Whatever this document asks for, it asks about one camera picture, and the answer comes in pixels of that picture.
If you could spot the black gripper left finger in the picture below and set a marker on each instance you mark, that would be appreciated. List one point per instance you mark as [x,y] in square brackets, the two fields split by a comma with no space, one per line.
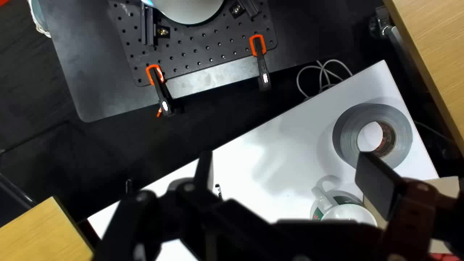
[201,175]

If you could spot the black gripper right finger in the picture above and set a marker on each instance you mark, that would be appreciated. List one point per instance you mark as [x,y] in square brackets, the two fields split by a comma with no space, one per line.
[378,183]

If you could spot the black white marker pen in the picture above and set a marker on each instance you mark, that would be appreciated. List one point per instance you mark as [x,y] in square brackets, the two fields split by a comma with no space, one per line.
[217,190]

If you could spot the robot arm white base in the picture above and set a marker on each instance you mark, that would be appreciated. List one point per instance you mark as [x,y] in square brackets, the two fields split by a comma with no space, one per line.
[188,11]

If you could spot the white green mug cup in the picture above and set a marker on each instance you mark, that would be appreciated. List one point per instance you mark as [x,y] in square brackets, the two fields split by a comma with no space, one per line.
[332,203]

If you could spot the orange black clamp left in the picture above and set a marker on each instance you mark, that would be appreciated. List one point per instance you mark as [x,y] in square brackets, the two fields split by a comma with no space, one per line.
[156,80]

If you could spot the orange black clamp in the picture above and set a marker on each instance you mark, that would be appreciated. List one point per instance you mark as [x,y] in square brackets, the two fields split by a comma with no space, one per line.
[258,49]
[156,80]

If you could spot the orange black clamp right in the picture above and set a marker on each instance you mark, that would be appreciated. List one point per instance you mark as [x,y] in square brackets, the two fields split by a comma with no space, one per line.
[258,49]

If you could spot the grey metal mounting plate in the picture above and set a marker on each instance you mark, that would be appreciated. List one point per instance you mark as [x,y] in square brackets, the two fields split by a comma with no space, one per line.
[96,68]

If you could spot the light wooden side table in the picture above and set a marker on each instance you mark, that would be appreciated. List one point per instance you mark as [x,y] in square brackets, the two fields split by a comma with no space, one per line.
[43,233]

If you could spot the light wooden desk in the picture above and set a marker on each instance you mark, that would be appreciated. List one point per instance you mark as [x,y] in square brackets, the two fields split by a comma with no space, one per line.
[433,29]

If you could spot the grey duct tape roll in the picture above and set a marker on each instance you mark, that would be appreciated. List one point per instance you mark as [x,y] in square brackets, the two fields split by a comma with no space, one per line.
[373,127]

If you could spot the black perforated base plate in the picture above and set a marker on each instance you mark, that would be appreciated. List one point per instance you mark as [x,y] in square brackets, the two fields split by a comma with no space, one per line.
[151,38]

